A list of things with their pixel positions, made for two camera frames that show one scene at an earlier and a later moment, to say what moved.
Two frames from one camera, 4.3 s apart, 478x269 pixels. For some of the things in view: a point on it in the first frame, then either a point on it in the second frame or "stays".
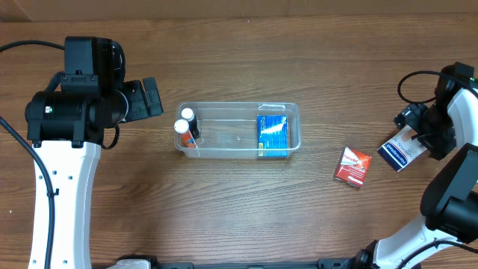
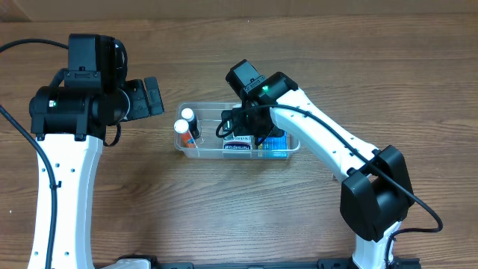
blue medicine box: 272,136 stays
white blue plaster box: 401,149 to 238,142
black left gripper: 139,101 stays
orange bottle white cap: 187,140 stays
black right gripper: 413,116 to 246,122
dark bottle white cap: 189,116 stays
